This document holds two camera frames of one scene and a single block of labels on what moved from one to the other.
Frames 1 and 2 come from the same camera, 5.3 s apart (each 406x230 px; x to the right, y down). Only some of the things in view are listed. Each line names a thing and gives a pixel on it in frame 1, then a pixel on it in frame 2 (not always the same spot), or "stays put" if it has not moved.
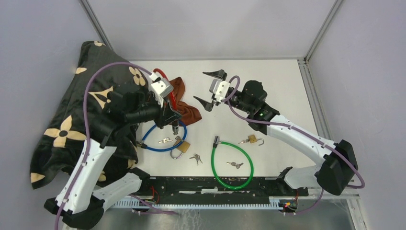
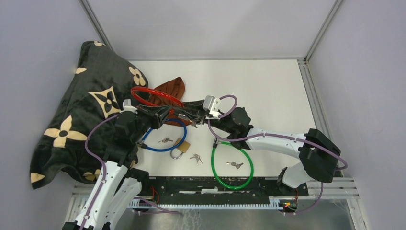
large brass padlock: x=183 y=147 stays put
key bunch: x=234 y=164 stays put
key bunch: x=197 y=157 stays put
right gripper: x=208 y=106 → x=197 y=112
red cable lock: x=174 y=106 → x=147 y=88
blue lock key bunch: x=165 y=140 stays put
